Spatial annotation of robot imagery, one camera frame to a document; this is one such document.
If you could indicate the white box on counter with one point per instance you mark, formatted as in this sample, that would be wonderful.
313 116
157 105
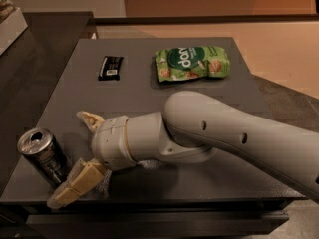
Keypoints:
12 24

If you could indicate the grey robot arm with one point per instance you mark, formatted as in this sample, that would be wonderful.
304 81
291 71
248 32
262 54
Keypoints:
189 129

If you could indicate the grey drawer front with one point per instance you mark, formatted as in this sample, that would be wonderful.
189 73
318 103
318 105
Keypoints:
168 225

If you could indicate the green snack bag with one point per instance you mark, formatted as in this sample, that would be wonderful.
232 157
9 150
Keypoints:
185 64

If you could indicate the black snack bar wrapper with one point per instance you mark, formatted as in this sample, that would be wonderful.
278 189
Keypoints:
110 68

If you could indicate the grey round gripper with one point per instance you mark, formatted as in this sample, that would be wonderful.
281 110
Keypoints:
110 143

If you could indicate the dark side counter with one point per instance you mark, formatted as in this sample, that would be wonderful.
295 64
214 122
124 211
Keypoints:
29 72

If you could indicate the silver blue redbull can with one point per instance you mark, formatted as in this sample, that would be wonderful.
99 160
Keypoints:
41 149

